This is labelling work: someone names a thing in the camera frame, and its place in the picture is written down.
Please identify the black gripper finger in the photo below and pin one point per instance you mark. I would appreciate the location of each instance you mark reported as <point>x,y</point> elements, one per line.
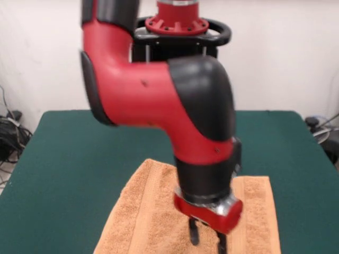
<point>194,231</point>
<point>223,243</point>

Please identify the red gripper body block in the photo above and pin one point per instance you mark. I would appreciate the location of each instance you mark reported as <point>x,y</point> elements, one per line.
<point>209,214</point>

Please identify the orange terry towel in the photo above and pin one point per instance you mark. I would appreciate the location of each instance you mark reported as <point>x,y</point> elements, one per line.
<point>148,217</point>

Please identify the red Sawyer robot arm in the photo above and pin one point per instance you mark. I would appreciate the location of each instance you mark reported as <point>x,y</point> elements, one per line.
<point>159,100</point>

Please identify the black stand base with caster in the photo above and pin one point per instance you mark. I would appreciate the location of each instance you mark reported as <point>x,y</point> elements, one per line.
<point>332,150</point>

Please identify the dark green table cloth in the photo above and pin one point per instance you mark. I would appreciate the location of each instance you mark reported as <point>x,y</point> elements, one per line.
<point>66,158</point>

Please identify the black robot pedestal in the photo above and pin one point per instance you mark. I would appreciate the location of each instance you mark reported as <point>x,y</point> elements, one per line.
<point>185,45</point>

